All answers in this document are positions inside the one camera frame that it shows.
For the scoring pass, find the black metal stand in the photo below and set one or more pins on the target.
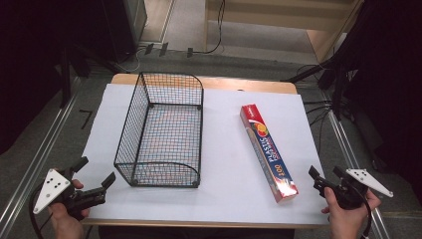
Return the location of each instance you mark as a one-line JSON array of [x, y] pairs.
[[335, 79], [68, 71]]

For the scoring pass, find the person's left hand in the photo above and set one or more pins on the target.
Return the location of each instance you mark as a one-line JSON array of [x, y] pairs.
[[66, 220]]

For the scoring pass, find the white table cover sheet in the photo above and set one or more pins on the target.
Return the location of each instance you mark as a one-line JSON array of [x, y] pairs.
[[225, 159]]

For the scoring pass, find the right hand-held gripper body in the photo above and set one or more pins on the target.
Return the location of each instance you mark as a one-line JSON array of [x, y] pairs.
[[355, 186]]

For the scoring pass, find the light wooden steps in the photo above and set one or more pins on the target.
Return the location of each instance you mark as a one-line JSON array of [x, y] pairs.
[[278, 20]]

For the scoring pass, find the red blue plastic wrap box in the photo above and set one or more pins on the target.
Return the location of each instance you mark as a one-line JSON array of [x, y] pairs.
[[268, 151]]

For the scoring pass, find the dark cabinet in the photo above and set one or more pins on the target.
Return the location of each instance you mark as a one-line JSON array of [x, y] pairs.
[[124, 28]]

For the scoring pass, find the person's right hand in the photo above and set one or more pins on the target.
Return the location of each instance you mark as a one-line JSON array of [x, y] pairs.
[[346, 220]]

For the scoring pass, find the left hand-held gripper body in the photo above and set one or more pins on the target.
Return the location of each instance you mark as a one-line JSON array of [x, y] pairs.
[[56, 191]]

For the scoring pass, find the black curtain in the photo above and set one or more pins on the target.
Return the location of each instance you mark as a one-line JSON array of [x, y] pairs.
[[388, 89], [30, 66]]

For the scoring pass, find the aluminium floor rail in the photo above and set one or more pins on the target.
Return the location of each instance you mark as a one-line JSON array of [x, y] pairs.
[[345, 142], [36, 159]]

